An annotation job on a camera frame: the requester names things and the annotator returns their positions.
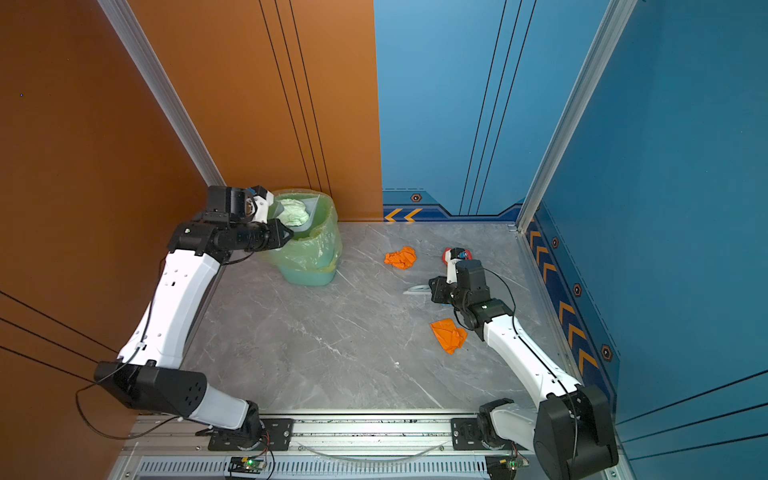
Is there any orange paper ball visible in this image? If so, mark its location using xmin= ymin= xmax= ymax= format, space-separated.
xmin=384 ymin=246 xmax=418 ymax=270
xmin=430 ymin=319 xmax=468 ymax=355

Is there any large light green paper ball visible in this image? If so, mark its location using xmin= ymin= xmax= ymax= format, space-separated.
xmin=277 ymin=198 xmax=311 ymax=228

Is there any grey-blue hand brush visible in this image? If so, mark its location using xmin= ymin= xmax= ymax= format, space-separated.
xmin=404 ymin=284 xmax=431 ymax=295

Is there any grey-blue plastic dustpan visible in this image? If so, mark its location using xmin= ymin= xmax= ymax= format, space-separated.
xmin=271 ymin=194 xmax=320 ymax=238

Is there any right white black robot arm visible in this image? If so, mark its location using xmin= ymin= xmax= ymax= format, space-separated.
xmin=429 ymin=249 xmax=619 ymax=479

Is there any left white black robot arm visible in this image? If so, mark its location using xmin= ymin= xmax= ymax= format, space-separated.
xmin=94 ymin=186 xmax=293 ymax=450

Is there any red paper ball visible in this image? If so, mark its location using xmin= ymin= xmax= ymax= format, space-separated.
xmin=443 ymin=247 xmax=473 ymax=265

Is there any green plastic trash bin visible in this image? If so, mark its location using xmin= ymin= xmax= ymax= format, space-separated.
xmin=263 ymin=190 xmax=343 ymax=287

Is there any right green circuit board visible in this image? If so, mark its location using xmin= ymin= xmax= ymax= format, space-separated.
xmin=485 ymin=456 xmax=530 ymax=480

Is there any green circuit board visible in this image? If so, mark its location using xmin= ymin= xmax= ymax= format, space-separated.
xmin=485 ymin=456 xmax=530 ymax=480
xmin=227 ymin=456 xmax=267 ymax=476

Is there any left green circuit board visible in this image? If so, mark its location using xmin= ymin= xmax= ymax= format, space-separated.
xmin=227 ymin=456 xmax=267 ymax=476

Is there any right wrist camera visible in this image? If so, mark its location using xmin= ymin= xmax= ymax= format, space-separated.
xmin=446 ymin=261 xmax=459 ymax=284

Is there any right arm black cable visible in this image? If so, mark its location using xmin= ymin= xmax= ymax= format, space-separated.
xmin=449 ymin=266 xmax=582 ymax=480

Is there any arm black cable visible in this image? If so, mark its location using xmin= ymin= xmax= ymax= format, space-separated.
xmin=74 ymin=251 xmax=259 ymax=442
xmin=449 ymin=266 xmax=582 ymax=480

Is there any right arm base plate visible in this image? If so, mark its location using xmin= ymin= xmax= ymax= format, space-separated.
xmin=450 ymin=417 xmax=526 ymax=451

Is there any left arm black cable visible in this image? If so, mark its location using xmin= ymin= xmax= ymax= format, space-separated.
xmin=74 ymin=251 xmax=259 ymax=442

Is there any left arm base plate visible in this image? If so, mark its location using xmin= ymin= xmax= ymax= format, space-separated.
xmin=207 ymin=417 xmax=295 ymax=453

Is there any aluminium front rail frame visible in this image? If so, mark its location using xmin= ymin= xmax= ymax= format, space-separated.
xmin=108 ymin=410 xmax=547 ymax=479

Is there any left aluminium corner post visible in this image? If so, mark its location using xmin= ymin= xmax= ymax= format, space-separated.
xmin=97 ymin=0 xmax=225 ymax=186

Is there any aluminium corner post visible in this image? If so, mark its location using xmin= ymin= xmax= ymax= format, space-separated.
xmin=516 ymin=0 xmax=637 ymax=234
xmin=97 ymin=0 xmax=225 ymax=186

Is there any right aluminium corner post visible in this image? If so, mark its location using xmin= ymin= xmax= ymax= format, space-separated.
xmin=516 ymin=0 xmax=637 ymax=234

